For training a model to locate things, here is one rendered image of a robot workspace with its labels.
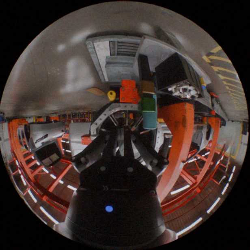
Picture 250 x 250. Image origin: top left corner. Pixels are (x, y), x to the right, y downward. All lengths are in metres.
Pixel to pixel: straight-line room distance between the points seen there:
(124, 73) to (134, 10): 0.64
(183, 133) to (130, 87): 0.58
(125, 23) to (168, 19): 0.30
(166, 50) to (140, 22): 0.45
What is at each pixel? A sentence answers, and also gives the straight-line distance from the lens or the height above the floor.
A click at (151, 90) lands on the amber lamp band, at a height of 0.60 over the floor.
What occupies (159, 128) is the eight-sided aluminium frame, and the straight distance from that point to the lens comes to 0.59.
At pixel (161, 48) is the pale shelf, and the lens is 0.28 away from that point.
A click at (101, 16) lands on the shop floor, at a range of 0.70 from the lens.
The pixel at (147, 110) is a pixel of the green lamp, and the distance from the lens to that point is 0.18.
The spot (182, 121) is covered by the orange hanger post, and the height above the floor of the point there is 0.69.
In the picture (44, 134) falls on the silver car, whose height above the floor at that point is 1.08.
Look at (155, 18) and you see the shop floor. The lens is 0.71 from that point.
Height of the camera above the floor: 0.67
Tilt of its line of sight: 7 degrees up
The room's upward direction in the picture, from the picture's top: 179 degrees counter-clockwise
